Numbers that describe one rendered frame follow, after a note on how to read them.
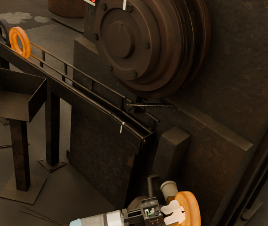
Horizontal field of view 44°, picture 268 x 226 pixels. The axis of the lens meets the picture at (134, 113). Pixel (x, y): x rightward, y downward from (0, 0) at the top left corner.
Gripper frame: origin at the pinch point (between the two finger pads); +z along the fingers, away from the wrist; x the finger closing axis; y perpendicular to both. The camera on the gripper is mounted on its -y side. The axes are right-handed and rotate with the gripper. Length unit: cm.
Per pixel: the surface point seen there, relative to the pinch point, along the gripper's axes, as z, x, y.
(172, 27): 8, 33, 47
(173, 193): -1.8, 10.8, -3.8
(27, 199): -74, 66, -54
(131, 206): -17.0, 19.8, -18.3
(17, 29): -59, 122, 21
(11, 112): -62, 69, 4
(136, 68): -5.3, 34.6, 34.6
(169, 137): 2.2, 28.5, 5.9
